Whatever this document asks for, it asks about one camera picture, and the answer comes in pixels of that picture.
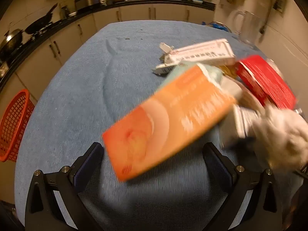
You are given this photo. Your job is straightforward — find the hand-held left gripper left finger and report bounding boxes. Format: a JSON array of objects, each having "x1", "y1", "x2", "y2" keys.
[{"x1": 25, "y1": 142, "x2": 104, "y2": 231}]

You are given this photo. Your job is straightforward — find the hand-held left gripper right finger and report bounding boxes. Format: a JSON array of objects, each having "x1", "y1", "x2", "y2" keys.
[{"x1": 203, "y1": 142, "x2": 287, "y2": 231}]

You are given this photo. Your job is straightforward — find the orange cardboard box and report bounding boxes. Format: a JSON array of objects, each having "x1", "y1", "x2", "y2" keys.
[{"x1": 102, "y1": 65, "x2": 237, "y2": 181}]

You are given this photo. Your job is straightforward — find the red plastic basket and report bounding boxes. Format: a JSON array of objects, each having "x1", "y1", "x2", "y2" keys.
[{"x1": 0, "y1": 89, "x2": 35, "y2": 162}]

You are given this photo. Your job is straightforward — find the red cardboard box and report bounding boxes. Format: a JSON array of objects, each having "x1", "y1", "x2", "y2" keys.
[{"x1": 235, "y1": 55, "x2": 297, "y2": 109}]

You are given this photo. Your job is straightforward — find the long white cardboard box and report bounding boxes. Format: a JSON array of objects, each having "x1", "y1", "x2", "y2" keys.
[{"x1": 151, "y1": 38, "x2": 237, "y2": 76}]

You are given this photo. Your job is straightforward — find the person's right hand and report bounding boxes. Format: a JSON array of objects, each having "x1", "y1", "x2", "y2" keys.
[{"x1": 248, "y1": 105, "x2": 308, "y2": 174}]

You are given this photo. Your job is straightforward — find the blue towel cloth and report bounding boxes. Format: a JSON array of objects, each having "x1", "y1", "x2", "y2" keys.
[{"x1": 14, "y1": 20, "x2": 299, "y2": 231}]

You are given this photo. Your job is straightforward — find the blue plastic bag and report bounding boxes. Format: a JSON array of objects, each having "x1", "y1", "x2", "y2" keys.
[{"x1": 204, "y1": 21, "x2": 232, "y2": 33}]

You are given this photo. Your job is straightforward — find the clear glass pitcher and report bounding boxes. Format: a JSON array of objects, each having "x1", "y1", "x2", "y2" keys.
[{"x1": 227, "y1": 10, "x2": 264, "y2": 50}]

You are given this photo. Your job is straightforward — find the black kitchen countertop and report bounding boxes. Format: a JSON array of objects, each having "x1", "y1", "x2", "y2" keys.
[{"x1": 0, "y1": 0, "x2": 216, "y2": 85}]

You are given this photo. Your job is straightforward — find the black wok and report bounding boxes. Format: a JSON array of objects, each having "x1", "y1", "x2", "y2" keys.
[{"x1": 24, "y1": 3, "x2": 59, "y2": 35}]

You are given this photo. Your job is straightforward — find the beige kitchen cabinets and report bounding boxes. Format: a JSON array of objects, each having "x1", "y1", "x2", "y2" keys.
[{"x1": 0, "y1": 3, "x2": 215, "y2": 116}]

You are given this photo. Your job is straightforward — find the silver rice cooker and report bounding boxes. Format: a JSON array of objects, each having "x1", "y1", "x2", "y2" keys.
[{"x1": 74, "y1": 0, "x2": 100, "y2": 12}]

